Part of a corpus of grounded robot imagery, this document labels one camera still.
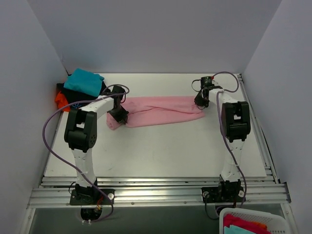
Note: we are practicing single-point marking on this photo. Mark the pink t-shirt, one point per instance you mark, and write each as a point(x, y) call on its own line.
point(150, 111)

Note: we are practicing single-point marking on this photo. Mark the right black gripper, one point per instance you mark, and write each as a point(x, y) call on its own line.
point(201, 100)

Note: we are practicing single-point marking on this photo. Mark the white laundry basket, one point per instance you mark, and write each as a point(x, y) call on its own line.
point(276, 224)

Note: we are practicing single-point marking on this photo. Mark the red shirt in basket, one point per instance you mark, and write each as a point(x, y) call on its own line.
point(232, 220)

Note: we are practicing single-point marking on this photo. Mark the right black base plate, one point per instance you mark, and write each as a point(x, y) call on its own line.
point(222, 195)

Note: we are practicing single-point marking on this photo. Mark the black folded t-shirt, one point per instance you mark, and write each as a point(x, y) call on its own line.
point(74, 96)

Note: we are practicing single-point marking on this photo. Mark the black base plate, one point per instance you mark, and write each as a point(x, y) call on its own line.
point(222, 195)
point(92, 196)

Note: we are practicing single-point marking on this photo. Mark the orange folded t-shirt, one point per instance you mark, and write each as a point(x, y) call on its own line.
point(61, 100)

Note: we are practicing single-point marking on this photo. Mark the aluminium rail frame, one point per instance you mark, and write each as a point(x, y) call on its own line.
point(165, 165)

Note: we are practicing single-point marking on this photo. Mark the orange shirt in basket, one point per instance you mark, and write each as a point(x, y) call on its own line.
point(261, 225)

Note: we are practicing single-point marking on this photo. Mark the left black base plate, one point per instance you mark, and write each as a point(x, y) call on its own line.
point(92, 196)

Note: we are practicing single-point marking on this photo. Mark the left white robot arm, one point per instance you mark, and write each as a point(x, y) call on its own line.
point(81, 133)

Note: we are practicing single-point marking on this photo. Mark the teal folded t-shirt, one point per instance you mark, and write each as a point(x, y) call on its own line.
point(84, 82)

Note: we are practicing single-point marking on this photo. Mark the teal shirt in basket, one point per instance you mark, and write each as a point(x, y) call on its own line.
point(232, 229)

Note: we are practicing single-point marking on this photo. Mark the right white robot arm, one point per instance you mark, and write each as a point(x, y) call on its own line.
point(235, 126)

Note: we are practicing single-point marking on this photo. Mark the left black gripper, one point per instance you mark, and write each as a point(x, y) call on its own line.
point(119, 115)

